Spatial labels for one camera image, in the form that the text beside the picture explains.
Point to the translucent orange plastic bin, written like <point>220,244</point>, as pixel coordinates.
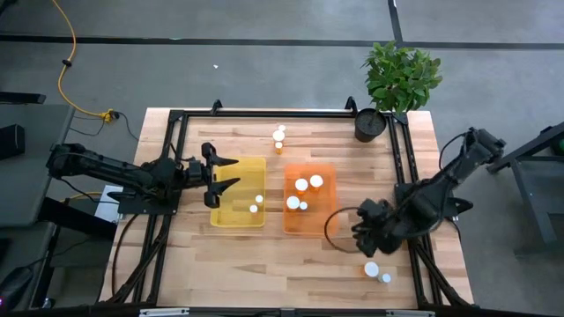
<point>317,220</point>

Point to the dark metal stand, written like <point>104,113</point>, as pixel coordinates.
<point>535,189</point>

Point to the white sheet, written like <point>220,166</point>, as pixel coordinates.
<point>106,207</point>

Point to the potted green tree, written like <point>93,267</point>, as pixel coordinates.
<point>398,79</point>

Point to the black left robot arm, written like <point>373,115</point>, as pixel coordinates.
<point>110,169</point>

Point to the translucent yellow plastic bin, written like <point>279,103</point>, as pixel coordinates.
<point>233,193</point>

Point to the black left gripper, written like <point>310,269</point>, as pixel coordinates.
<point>199,174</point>

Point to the black aluminium table frame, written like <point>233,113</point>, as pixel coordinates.
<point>264,113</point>

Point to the grey side table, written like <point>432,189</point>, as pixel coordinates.
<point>26,176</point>

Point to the black box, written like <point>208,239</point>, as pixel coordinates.
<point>11,141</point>

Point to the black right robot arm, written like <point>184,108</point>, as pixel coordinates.
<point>445,185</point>

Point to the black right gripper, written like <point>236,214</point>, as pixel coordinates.
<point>381,224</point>

